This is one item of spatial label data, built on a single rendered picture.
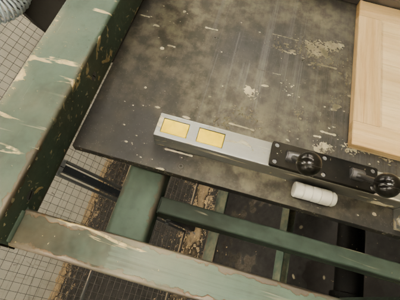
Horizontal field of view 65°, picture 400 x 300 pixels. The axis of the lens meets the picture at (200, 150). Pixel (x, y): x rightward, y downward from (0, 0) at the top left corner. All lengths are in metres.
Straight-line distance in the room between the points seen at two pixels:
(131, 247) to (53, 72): 0.33
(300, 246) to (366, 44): 0.51
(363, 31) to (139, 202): 0.67
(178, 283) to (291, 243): 0.26
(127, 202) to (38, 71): 0.28
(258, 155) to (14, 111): 0.43
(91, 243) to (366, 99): 0.62
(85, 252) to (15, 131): 0.22
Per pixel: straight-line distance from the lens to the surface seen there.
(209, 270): 0.52
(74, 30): 0.68
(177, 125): 0.60
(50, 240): 0.55
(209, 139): 0.59
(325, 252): 0.69
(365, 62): 0.85
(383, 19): 0.98
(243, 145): 0.59
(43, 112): 0.58
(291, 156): 0.59
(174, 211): 0.63
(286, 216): 2.16
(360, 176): 0.61
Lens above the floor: 1.88
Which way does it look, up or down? 33 degrees down
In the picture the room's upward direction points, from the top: 56 degrees counter-clockwise
